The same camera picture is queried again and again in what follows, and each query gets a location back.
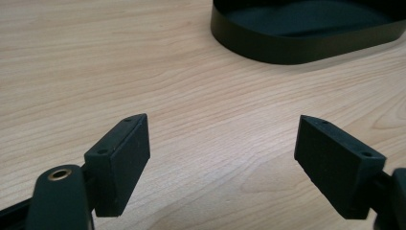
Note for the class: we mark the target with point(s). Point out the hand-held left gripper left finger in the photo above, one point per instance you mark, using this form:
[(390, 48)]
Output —
[(123, 166)]

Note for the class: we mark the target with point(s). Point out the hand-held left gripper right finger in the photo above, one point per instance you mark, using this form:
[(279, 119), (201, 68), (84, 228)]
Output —
[(335, 169)]

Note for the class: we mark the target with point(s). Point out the black hook stand with tray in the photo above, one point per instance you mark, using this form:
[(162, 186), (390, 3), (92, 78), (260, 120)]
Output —
[(287, 48)]

